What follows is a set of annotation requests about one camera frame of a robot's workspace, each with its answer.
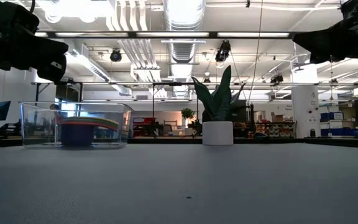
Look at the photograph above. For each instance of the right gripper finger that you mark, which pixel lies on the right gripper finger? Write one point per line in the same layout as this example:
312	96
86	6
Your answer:
315	42
325	58

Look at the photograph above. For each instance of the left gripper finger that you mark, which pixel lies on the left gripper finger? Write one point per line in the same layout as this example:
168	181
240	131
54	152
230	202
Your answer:
51	70
53	51

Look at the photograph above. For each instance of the red measuring cup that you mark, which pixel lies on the red measuring cup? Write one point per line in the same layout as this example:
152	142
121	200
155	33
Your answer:
76	137

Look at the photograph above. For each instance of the yellow measuring cup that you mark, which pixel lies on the yellow measuring cup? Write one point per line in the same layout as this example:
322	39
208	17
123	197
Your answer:
109	123

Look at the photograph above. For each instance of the person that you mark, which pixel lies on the person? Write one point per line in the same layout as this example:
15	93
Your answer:
55	109

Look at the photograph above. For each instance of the white round column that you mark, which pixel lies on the white round column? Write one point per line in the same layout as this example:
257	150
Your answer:
304	102

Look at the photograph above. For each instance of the clear plastic container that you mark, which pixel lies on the clear plastic container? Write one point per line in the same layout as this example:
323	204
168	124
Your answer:
36	124

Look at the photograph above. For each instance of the black ceiling spotlight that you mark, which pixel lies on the black ceiling spotlight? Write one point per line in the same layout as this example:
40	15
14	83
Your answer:
222	53
116	56

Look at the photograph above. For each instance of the blue storage bins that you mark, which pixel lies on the blue storage bins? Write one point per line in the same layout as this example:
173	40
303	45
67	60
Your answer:
337	132

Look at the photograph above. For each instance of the green succulent plant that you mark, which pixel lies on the green succulent plant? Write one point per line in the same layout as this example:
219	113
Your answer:
219	102

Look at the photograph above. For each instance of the white plant pot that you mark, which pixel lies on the white plant pot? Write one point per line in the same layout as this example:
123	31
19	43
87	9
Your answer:
217	133

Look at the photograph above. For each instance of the small background potted plant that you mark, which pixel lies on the small background potted plant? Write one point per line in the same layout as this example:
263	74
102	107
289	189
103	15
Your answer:
187	113

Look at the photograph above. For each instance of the grey table mat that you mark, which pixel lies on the grey table mat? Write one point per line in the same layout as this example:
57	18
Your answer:
228	186

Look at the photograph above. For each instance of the black overhead frame bar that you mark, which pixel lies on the black overhead frame bar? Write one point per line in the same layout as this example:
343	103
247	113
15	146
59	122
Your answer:
182	34

